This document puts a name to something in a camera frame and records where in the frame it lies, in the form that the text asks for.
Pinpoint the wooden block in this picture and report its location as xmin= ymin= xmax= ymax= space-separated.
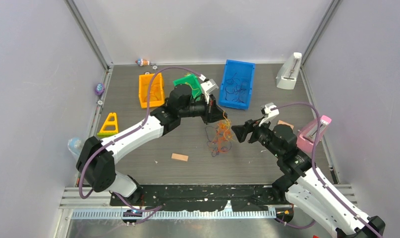
xmin=277 ymin=120 xmax=294 ymax=130
xmin=171 ymin=153 xmax=189 ymax=162

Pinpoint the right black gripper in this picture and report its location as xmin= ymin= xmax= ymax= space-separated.
xmin=231 ymin=116 xmax=282 ymax=158

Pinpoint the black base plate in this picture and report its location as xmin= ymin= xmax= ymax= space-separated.
xmin=110 ymin=184 xmax=293 ymax=212

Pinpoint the yellow triangle block left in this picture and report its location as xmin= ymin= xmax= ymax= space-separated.
xmin=97 ymin=112 xmax=119 ymax=138

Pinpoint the dark cable in blue bin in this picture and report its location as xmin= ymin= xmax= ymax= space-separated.
xmin=223 ymin=72 xmax=250 ymax=103

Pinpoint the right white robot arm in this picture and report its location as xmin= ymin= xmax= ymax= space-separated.
xmin=231 ymin=119 xmax=386 ymax=238

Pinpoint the orange plastic bin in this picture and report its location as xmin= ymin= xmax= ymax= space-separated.
xmin=138 ymin=73 xmax=165 ymax=109

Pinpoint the wooden block right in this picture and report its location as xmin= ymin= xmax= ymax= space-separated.
xmin=277 ymin=120 xmax=294 ymax=130

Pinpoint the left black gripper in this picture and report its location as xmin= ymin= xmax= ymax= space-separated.
xmin=178 ymin=92 xmax=227 ymax=124

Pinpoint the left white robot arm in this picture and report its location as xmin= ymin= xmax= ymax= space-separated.
xmin=76 ymin=81 xmax=227 ymax=205

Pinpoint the pink metronome box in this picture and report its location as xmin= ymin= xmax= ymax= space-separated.
xmin=296 ymin=115 xmax=332 ymax=153

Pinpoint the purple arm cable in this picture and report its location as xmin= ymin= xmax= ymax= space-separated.
xmin=78 ymin=67 xmax=204 ymax=226
xmin=272 ymin=101 xmax=384 ymax=238

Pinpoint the green plastic bin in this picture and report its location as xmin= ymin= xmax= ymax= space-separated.
xmin=173 ymin=74 xmax=202 ymax=99

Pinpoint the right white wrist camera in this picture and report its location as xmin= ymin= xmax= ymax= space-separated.
xmin=259 ymin=103 xmax=280 ymax=126

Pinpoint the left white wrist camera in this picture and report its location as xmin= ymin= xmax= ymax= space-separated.
xmin=199 ymin=74 xmax=219 ymax=101

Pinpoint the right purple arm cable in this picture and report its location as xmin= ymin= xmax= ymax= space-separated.
xmin=272 ymin=101 xmax=384 ymax=238

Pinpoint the blue plastic bin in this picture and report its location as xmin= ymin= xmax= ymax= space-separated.
xmin=219 ymin=59 xmax=255 ymax=110

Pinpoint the white metronome box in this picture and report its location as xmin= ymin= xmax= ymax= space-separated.
xmin=276 ymin=52 xmax=302 ymax=90

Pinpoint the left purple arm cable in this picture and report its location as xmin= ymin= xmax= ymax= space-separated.
xmin=78 ymin=67 xmax=204 ymax=226

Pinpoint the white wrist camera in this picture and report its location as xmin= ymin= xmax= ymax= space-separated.
xmin=199 ymin=74 xmax=219 ymax=101
xmin=259 ymin=103 xmax=280 ymax=126

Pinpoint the clear plastic bottle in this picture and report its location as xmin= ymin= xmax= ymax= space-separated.
xmin=67 ymin=137 xmax=84 ymax=161

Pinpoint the small clown figurine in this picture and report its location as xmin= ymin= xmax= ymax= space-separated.
xmin=135 ymin=58 xmax=151 ymax=66

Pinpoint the wooden block centre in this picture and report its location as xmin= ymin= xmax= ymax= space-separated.
xmin=171 ymin=153 xmax=189 ymax=162

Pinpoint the purple round toy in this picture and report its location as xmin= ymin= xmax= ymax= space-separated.
xmin=94 ymin=83 xmax=105 ymax=96

